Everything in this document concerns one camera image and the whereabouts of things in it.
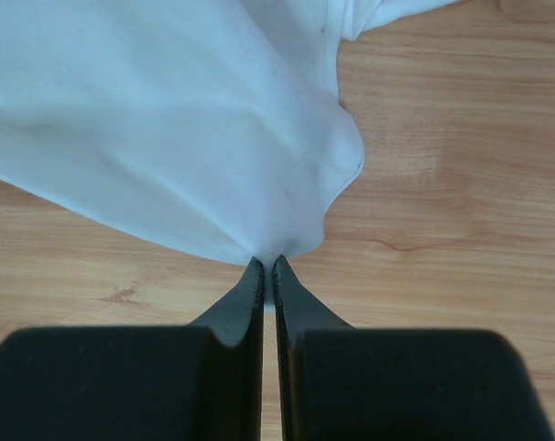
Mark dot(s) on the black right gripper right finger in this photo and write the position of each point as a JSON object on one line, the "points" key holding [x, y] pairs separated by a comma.
{"points": [[339, 382]]}

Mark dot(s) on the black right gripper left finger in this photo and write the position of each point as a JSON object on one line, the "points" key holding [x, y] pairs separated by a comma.
{"points": [[199, 381]]}

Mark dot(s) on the white t shirt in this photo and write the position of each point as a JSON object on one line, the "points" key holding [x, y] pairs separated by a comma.
{"points": [[210, 127]]}

